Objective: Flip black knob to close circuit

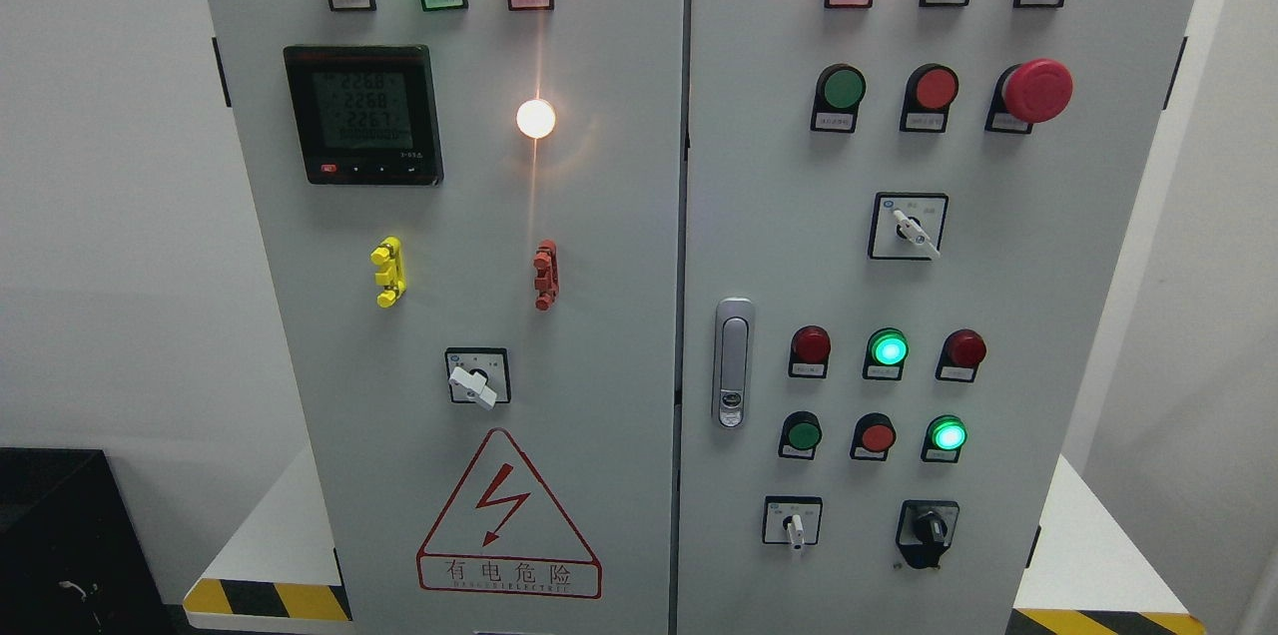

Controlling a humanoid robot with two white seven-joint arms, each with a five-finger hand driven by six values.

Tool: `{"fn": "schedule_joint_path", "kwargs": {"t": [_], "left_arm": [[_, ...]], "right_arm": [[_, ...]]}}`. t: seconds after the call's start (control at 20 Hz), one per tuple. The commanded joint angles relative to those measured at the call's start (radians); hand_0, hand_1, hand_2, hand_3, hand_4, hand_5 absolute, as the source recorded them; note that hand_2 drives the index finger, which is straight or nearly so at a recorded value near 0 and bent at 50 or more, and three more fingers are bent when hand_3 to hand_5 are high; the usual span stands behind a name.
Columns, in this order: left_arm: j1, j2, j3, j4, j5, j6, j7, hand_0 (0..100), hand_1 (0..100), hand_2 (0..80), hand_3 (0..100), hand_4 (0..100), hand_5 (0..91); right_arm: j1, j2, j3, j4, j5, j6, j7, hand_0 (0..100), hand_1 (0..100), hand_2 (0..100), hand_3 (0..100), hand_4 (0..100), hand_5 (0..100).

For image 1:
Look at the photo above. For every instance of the black knob selector switch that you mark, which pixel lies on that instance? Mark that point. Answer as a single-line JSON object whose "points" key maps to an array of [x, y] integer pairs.
{"points": [[926, 531]]}

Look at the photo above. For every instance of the grey electrical cabinet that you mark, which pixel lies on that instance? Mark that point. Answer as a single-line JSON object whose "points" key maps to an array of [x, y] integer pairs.
{"points": [[683, 171]]}

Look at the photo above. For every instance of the red terminal connector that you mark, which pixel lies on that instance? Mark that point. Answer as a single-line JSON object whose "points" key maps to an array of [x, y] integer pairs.
{"points": [[546, 275]]}

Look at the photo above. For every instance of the dark red indicator light left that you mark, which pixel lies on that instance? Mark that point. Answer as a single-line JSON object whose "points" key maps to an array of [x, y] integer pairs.
{"points": [[810, 349]]}

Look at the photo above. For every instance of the dark red indicator light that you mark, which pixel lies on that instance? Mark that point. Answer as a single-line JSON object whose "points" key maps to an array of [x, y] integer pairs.
{"points": [[962, 353], [810, 349]]}

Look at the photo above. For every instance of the white lit indicator lamp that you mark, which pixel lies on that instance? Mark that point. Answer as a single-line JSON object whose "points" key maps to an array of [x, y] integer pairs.
{"points": [[536, 118]]}

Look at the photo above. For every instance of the green push button lower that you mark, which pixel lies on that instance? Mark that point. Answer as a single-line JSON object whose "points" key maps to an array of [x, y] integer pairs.
{"points": [[800, 434]]}

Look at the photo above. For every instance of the green push button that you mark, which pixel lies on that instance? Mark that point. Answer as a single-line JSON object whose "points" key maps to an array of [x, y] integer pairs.
{"points": [[800, 434], [839, 91]]}

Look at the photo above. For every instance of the yellow terminal connector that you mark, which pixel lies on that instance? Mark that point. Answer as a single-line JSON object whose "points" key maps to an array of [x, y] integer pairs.
{"points": [[389, 275]]}

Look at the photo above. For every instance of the green lit indicator light middle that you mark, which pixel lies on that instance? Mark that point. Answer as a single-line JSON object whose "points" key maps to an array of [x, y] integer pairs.
{"points": [[886, 353]]}

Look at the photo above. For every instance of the green push button upper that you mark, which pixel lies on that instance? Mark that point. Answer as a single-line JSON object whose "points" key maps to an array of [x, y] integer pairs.
{"points": [[839, 91]]}

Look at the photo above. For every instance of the red push button lower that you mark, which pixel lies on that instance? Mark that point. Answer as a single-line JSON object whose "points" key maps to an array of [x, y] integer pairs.
{"points": [[874, 436]]}

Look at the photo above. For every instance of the red push button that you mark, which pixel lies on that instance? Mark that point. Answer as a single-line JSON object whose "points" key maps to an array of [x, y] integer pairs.
{"points": [[874, 436], [928, 96]]}

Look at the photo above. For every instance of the red electrical hazard warning sticker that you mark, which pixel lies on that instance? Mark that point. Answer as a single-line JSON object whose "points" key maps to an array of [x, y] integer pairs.
{"points": [[503, 531]]}

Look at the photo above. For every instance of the black digital power meter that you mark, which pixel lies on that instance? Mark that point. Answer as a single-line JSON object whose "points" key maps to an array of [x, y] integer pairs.
{"points": [[366, 114]]}

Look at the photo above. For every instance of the dark red indicator light right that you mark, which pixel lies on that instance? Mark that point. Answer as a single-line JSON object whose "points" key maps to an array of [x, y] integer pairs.
{"points": [[962, 353]]}

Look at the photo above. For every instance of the green lit button lower right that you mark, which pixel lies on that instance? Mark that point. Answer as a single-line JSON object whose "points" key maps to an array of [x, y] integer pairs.
{"points": [[944, 439]]}

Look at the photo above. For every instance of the red push button upper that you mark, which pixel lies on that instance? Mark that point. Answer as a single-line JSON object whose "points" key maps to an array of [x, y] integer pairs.
{"points": [[928, 96]]}

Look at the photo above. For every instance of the red emergency stop mushroom button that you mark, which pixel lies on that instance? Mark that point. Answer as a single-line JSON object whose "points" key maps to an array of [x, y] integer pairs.
{"points": [[1027, 94]]}

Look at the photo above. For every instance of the white platform with hazard stripes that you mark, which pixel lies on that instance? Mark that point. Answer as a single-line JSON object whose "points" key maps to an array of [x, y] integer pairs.
{"points": [[279, 572]]}

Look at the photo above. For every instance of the black box lower left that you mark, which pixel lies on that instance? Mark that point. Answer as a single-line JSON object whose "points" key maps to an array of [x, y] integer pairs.
{"points": [[70, 560]]}

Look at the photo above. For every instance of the silver door latch handle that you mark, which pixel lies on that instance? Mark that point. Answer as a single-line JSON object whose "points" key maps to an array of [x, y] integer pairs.
{"points": [[731, 368]]}

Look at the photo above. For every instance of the white-handled selector switch left door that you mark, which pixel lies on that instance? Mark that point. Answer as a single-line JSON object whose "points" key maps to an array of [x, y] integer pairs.
{"points": [[478, 375]]}

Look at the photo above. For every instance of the white-handled selector switch upper right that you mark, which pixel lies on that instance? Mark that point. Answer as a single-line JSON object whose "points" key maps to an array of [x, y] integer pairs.
{"points": [[907, 226]]}

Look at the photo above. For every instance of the white-handled selector switch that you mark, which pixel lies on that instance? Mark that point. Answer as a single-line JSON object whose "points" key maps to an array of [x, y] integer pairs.
{"points": [[792, 521], [907, 226]]}

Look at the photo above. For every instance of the white-handled selector switch lower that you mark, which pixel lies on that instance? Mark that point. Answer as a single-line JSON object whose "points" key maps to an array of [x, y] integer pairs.
{"points": [[792, 521]]}

